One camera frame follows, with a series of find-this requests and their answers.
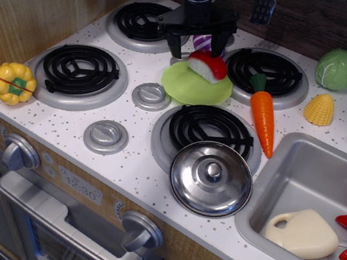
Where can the back right black burner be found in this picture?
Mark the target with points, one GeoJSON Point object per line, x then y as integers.
{"type": "Point", "coordinates": [286, 81]}

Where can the grey stovetop knob front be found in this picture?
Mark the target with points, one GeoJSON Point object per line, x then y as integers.
{"type": "Point", "coordinates": [105, 137]}

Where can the silver sink basin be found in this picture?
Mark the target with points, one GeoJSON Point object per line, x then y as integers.
{"type": "Point", "coordinates": [303, 173]}

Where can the shiny steel pot lid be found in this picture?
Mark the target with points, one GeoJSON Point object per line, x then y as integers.
{"type": "Point", "coordinates": [211, 179]}

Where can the front right black burner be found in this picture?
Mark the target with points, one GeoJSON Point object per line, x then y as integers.
{"type": "Point", "coordinates": [184, 125]}

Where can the purple striped toy onion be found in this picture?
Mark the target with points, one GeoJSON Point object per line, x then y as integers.
{"type": "Point", "coordinates": [202, 42]}

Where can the green toy cabbage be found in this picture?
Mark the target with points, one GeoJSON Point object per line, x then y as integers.
{"type": "Point", "coordinates": [331, 70]}

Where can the red and white toy sushi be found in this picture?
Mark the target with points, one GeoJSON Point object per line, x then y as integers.
{"type": "Point", "coordinates": [212, 69]}

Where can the cream toy jug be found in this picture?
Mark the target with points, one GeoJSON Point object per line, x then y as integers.
{"type": "Point", "coordinates": [304, 233]}

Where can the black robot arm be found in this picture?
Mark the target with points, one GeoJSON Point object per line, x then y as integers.
{"type": "Point", "coordinates": [194, 17]}

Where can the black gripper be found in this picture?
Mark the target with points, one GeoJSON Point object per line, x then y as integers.
{"type": "Point", "coordinates": [194, 17]}

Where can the grey oven door handle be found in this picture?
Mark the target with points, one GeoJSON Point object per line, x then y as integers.
{"type": "Point", "coordinates": [52, 214]}

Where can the yellow toy corn piece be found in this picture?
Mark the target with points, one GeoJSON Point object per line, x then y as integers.
{"type": "Point", "coordinates": [319, 110]}

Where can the left grey oven knob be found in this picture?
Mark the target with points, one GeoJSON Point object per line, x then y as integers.
{"type": "Point", "coordinates": [19, 154]}

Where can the front left black burner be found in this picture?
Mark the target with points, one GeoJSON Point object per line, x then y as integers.
{"type": "Point", "coordinates": [78, 77]}

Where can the light green plastic plate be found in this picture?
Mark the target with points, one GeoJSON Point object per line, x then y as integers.
{"type": "Point", "coordinates": [186, 86]}

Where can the orange toy carrot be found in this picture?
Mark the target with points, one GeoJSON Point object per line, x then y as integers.
{"type": "Point", "coordinates": [261, 103]}

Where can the yellow toy bell pepper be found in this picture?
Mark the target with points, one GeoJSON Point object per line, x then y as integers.
{"type": "Point", "coordinates": [17, 83]}

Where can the grey stovetop knob middle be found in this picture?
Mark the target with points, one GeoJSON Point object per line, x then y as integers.
{"type": "Point", "coordinates": [150, 97]}

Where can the grey stovetop knob back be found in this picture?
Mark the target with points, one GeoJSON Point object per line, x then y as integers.
{"type": "Point", "coordinates": [183, 57]}

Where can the back left black burner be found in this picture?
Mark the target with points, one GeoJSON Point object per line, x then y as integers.
{"type": "Point", "coordinates": [134, 27]}

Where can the right grey oven knob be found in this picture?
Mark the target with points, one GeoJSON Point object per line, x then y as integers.
{"type": "Point", "coordinates": [142, 236]}

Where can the grey stovetop knob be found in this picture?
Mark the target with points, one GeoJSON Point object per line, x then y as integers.
{"type": "Point", "coordinates": [150, 97]}
{"type": "Point", "coordinates": [183, 57]}
{"type": "Point", "coordinates": [105, 137]}

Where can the hanging metal spatula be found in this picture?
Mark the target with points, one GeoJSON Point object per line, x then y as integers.
{"type": "Point", "coordinates": [262, 11]}

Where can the black burner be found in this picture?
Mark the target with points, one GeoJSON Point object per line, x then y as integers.
{"type": "Point", "coordinates": [78, 77]}
{"type": "Point", "coordinates": [134, 27]}
{"type": "Point", "coordinates": [286, 81]}
{"type": "Point", "coordinates": [184, 125]}

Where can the grey oven knob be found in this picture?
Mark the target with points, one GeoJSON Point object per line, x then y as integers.
{"type": "Point", "coordinates": [142, 236]}
{"type": "Point", "coordinates": [19, 154]}

